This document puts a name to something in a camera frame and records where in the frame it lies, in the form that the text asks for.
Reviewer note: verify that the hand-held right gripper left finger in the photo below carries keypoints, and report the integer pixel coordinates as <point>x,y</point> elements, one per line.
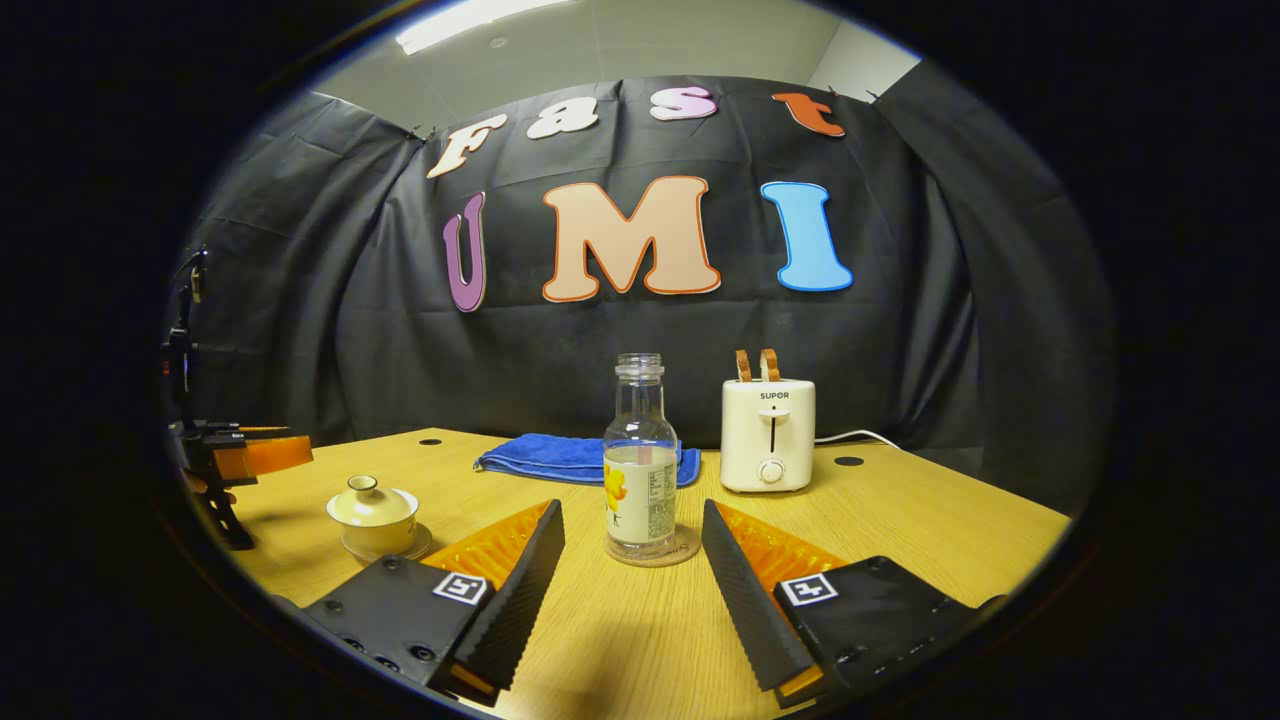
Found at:
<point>515,600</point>

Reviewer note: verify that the folded blue towel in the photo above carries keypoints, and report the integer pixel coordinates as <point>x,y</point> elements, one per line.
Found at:
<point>540,458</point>

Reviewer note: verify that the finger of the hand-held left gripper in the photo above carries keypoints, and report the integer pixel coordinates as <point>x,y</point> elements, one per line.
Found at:
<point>265,431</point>
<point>275,455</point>

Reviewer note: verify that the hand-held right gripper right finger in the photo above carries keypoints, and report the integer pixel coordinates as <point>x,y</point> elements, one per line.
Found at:
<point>755,600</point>

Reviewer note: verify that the ceiling light panel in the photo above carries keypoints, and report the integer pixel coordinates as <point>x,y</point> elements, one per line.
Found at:
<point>470,18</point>

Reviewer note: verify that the round wooden coaster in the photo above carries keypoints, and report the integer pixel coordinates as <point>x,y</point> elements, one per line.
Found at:
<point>688,548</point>

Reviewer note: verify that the clear glass water bottle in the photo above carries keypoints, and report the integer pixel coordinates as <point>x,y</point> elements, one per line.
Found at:
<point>640,490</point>

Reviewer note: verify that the yellow ceramic saucer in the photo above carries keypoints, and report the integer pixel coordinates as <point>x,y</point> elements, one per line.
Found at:
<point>420,548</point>

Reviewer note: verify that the yellow ceramic teacup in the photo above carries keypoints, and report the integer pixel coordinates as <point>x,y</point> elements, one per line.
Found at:
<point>378,540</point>

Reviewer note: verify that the toast bread slice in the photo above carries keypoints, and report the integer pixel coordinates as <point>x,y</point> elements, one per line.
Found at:
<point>769,364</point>
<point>743,366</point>

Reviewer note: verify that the white toaster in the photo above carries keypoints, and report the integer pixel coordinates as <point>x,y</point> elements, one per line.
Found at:
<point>768,435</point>

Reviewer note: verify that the yellow teacup lid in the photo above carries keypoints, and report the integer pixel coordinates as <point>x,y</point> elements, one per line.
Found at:
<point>370,505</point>

